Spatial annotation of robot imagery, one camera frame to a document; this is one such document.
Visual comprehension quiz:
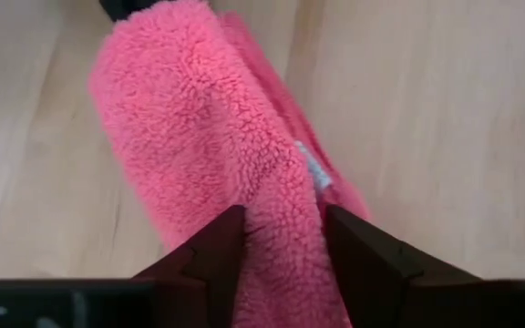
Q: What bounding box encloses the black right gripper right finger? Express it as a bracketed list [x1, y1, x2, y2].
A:
[324, 204, 480, 328]

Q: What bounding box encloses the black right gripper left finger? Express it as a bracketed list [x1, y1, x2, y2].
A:
[134, 204, 248, 328]

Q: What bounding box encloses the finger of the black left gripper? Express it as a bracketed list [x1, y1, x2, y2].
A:
[98, 0, 168, 22]

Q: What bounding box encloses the pink microfiber towel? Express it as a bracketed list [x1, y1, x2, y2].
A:
[87, 0, 373, 328]

